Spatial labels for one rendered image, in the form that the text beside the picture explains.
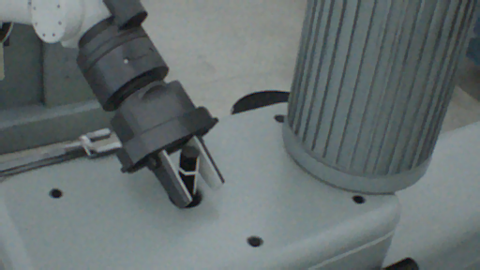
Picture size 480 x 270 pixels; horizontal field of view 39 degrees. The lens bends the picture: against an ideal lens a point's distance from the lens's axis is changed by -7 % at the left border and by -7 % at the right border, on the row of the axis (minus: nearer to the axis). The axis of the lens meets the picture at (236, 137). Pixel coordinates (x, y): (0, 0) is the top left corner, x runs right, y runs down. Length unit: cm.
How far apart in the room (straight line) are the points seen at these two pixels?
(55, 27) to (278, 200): 32
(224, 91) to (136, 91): 364
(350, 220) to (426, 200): 29
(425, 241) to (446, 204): 9
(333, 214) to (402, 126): 13
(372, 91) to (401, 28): 9
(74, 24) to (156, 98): 13
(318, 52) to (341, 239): 21
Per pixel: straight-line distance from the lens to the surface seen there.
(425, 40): 76
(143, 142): 75
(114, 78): 78
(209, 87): 443
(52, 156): 85
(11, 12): 93
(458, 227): 109
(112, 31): 79
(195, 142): 79
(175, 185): 76
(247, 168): 86
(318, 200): 84
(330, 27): 78
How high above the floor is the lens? 243
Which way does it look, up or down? 37 degrees down
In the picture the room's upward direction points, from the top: 9 degrees clockwise
